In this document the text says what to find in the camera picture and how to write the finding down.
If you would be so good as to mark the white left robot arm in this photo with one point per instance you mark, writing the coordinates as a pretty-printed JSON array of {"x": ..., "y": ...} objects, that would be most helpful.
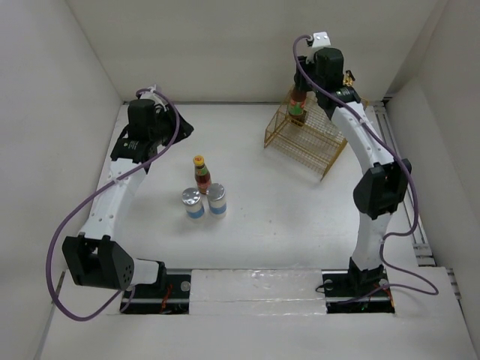
[{"x": 94, "y": 256}]

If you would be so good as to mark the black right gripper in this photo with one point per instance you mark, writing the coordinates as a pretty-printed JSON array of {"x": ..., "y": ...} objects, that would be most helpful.
[{"x": 298, "y": 76}]

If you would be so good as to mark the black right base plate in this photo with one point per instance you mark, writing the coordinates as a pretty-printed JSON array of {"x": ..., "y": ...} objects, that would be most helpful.
[{"x": 341, "y": 297}]

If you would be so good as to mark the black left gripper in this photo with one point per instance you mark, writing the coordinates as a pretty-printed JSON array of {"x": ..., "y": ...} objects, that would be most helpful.
[{"x": 167, "y": 112}]

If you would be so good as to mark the brown sauce bottle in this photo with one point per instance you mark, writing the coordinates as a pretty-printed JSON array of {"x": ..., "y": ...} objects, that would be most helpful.
[
  {"x": 201, "y": 174},
  {"x": 297, "y": 102}
]

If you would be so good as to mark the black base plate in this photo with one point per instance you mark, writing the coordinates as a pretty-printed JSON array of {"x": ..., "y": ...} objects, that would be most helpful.
[
  {"x": 341, "y": 297},
  {"x": 172, "y": 299}
]

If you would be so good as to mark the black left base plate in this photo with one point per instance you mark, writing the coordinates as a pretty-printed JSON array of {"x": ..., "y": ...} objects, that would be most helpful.
[{"x": 172, "y": 299}]

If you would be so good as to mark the clear glass oil bottle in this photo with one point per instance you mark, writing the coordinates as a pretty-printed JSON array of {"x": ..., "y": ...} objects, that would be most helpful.
[{"x": 348, "y": 78}]

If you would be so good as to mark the glass oil bottle dark liquid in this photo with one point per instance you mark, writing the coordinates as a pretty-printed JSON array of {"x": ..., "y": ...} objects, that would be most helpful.
[{"x": 300, "y": 119}]

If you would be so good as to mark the gold wire basket rack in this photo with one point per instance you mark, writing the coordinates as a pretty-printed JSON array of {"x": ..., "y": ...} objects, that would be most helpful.
[{"x": 317, "y": 144}]

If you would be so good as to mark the spice jar silver lid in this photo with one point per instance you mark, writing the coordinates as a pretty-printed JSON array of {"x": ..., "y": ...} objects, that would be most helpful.
[
  {"x": 217, "y": 203},
  {"x": 193, "y": 203}
]

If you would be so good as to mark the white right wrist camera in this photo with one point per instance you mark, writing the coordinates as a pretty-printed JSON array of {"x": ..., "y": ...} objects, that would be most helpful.
[{"x": 319, "y": 40}]

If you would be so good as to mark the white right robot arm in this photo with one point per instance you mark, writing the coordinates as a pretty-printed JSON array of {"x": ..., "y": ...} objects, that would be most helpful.
[{"x": 382, "y": 187}]

